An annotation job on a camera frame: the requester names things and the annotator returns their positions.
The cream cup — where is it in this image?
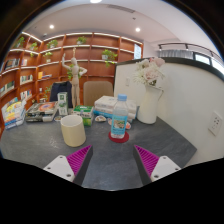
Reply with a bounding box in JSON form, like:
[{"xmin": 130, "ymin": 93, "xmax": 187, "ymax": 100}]
[{"xmin": 60, "ymin": 114, "xmax": 87, "ymax": 148}]

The green white box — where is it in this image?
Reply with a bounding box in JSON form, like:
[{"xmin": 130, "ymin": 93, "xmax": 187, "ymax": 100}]
[{"xmin": 72, "ymin": 105, "xmax": 95, "ymax": 127}]

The flat round red coaster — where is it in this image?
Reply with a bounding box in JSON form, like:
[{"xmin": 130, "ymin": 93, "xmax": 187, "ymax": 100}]
[{"xmin": 107, "ymin": 130, "xmax": 130, "ymax": 144}]

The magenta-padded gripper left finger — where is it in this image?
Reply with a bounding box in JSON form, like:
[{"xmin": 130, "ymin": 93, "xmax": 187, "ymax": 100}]
[{"xmin": 43, "ymin": 144, "xmax": 94, "ymax": 187}]

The wooden shelf unit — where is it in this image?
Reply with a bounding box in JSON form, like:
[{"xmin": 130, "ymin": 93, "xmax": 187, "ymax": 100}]
[{"xmin": 0, "ymin": 31, "xmax": 144, "ymax": 134}]

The clear water bottle blue cap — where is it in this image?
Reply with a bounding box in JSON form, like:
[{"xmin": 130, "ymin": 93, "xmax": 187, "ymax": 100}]
[{"xmin": 110, "ymin": 93, "xmax": 130, "ymax": 139}]

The tan chair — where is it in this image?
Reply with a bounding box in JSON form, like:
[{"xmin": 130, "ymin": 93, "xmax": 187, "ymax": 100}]
[{"xmin": 82, "ymin": 80, "xmax": 114, "ymax": 108}]

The white wall socket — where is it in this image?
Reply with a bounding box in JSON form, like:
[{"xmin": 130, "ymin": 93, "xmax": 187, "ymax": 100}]
[{"xmin": 208, "ymin": 111, "xmax": 224, "ymax": 136}]

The small green white carton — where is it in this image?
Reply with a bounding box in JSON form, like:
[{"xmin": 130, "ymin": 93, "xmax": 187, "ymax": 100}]
[{"xmin": 57, "ymin": 91, "xmax": 69, "ymax": 116}]

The grey curtain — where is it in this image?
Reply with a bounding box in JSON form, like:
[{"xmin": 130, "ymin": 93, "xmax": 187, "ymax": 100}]
[{"xmin": 159, "ymin": 49, "xmax": 194, "ymax": 59}]

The dark book stack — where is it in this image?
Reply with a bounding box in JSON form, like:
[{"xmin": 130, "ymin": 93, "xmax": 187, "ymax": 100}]
[{"xmin": 24, "ymin": 101, "xmax": 59, "ymax": 123}]

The window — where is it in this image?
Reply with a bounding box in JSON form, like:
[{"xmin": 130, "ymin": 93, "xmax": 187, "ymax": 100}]
[{"xmin": 194, "ymin": 52, "xmax": 224, "ymax": 74}]

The wooden artist mannequin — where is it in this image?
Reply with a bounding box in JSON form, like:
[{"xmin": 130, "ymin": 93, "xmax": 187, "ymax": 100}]
[{"xmin": 60, "ymin": 46, "xmax": 88, "ymax": 108}]

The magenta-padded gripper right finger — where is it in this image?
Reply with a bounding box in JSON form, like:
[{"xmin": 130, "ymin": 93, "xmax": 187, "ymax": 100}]
[{"xmin": 132, "ymin": 144, "xmax": 183, "ymax": 187}]

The white book stack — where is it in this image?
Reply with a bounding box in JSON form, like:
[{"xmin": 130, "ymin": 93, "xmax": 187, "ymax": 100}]
[{"xmin": 93, "ymin": 95, "xmax": 138, "ymax": 123}]

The white vase with flowers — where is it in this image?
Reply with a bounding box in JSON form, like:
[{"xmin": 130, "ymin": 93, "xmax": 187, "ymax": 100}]
[{"xmin": 133, "ymin": 57, "xmax": 167, "ymax": 125}]

